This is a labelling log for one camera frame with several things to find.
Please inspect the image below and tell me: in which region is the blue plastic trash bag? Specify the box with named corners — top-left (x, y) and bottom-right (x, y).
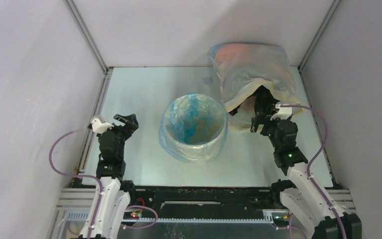
top-left (158, 94), bottom-right (229, 164)

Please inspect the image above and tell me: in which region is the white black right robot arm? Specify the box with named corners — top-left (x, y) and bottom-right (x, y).
top-left (251, 99), bottom-right (362, 239)

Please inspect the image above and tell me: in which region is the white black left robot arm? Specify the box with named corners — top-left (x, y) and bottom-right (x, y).
top-left (78, 114), bottom-right (139, 239)

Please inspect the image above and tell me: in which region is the large translucent storage bag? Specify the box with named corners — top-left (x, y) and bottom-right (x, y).
top-left (208, 43), bottom-right (301, 130)

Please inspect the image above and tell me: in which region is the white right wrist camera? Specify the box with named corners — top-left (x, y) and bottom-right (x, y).
top-left (270, 102), bottom-right (293, 121)

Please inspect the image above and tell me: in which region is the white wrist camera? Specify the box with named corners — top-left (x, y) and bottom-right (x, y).
top-left (87, 115), bottom-right (114, 134)
top-left (270, 102), bottom-right (293, 121)

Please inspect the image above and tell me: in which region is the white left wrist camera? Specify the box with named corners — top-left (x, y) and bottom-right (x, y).
top-left (87, 115), bottom-right (114, 134)

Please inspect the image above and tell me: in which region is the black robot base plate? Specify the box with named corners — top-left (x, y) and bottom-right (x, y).
top-left (131, 186), bottom-right (290, 223)

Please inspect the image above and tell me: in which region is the grey slotted cable duct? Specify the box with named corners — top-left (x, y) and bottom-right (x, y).
top-left (66, 211), bottom-right (274, 224)

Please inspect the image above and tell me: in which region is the aluminium corner frame rail right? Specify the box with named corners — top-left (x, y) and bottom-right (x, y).
top-left (298, 0), bottom-right (342, 73)

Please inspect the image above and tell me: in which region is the aluminium corner frame rail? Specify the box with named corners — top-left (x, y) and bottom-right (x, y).
top-left (63, 0), bottom-right (109, 74)
top-left (298, 0), bottom-right (342, 73)

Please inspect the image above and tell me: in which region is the aluminium corner frame rail left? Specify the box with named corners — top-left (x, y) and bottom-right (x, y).
top-left (63, 0), bottom-right (109, 74)

